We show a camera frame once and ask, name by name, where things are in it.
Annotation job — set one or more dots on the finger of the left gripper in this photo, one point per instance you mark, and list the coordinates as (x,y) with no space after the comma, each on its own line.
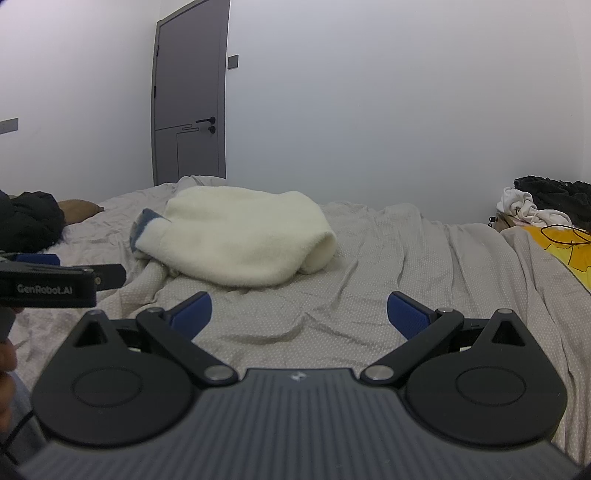
(109,276)
(37,259)

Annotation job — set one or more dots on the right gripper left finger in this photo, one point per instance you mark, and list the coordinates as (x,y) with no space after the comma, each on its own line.
(170,334)

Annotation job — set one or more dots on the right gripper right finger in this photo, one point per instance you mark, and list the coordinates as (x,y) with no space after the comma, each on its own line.
(428,333)

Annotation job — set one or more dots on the cream blue striped sweater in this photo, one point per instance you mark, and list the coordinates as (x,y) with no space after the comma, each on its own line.
(236,237)

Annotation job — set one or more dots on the black clothing pile left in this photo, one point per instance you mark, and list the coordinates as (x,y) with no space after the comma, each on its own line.
(30,222)

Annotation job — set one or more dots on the person left hand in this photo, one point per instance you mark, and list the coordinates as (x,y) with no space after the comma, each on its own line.
(7,384)

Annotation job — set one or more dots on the brown pillow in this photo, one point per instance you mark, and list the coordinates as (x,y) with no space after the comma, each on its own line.
(76,211)

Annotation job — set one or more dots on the grey bed sheet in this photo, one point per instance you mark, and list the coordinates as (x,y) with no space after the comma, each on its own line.
(337,317)

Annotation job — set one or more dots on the cardboard box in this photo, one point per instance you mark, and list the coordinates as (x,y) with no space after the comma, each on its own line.
(501,221)

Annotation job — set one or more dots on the white crumpled garment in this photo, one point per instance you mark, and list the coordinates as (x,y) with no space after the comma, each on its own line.
(521,206)

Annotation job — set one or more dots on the yellow printed fabric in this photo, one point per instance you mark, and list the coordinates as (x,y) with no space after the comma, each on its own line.
(571,246)

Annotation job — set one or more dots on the black fluffy garment right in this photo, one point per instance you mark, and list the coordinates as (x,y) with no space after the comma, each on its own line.
(571,198)

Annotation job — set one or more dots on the grey door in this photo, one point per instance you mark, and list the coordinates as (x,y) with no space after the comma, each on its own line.
(188,83)

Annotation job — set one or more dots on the grey wall panel left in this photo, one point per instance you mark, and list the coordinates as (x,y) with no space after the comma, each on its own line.
(9,125)

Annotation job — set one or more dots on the black door handle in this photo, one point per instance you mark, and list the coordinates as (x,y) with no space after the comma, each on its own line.
(210,123)

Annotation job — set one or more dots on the grey wall switch by door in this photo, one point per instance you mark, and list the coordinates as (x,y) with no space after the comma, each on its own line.
(233,62)

